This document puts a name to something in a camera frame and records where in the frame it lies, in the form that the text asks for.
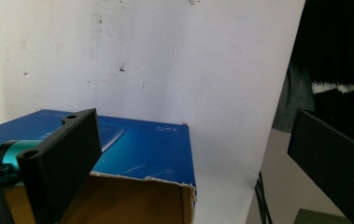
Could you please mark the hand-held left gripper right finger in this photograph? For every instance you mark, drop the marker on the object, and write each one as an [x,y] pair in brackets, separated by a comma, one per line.
[336,161]

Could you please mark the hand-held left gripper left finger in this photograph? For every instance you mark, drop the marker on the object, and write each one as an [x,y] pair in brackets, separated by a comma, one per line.
[61,168]

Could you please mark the blue cup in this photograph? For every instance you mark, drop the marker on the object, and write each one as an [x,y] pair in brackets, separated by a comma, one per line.
[12,152]

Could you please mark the blue cardboard box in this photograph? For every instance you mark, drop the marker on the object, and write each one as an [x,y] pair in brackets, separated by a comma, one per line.
[146,152]

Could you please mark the dark cloth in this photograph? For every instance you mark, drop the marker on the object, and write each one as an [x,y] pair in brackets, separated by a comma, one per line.
[336,46]

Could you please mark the white paper mat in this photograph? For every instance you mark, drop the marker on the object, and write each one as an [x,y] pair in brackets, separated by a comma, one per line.
[196,77]

